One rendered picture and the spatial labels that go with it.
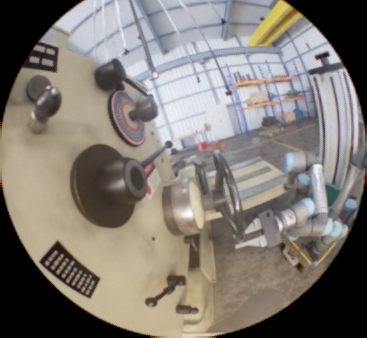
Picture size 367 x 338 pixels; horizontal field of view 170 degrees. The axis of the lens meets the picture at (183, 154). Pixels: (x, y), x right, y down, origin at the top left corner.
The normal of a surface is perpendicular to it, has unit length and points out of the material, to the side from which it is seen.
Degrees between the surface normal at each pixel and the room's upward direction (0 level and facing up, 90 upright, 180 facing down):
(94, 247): 90
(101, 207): 90
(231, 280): 0
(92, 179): 90
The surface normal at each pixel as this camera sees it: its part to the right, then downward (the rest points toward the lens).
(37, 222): 0.95, -0.29
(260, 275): -0.31, -0.92
